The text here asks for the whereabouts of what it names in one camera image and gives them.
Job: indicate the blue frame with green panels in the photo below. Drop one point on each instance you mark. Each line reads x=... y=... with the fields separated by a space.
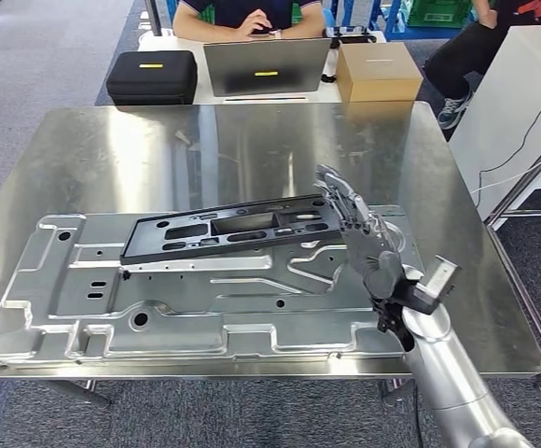
x=389 y=15

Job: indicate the silver metal fixture plate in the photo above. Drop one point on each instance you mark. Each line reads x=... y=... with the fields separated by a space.
x=205 y=309

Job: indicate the black box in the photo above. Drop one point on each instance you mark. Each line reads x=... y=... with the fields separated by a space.
x=152 y=77

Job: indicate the stainless steel workbench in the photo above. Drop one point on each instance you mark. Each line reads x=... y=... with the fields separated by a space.
x=158 y=148

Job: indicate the white desk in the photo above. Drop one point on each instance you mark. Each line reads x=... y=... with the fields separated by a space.
x=201 y=89

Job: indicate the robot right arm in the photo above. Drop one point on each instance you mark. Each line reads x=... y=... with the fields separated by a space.
x=447 y=377

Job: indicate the black plastic panel with cutouts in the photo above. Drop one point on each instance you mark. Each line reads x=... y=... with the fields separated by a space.
x=149 y=244

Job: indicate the white cabinet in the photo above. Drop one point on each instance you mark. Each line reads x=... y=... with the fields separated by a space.
x=498 y=111

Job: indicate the green plastic crate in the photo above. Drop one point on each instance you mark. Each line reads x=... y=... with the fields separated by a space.
x=438 y=12

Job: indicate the steel side table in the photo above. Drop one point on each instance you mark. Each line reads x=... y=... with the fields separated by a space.
x=532 y=179

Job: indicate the person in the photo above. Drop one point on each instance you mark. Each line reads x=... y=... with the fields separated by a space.
x=195 y=25
x=457 y=62

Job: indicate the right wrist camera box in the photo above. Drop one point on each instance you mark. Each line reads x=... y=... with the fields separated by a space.
x=440 y=275

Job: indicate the cardboard box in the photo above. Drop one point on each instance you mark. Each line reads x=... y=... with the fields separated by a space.
x=378 y=77

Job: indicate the small black desk item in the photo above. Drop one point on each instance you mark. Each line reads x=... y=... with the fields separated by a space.
x=329 y=78

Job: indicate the grey laptop with yellow sticker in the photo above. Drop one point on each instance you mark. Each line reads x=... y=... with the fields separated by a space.
x=265 y=65

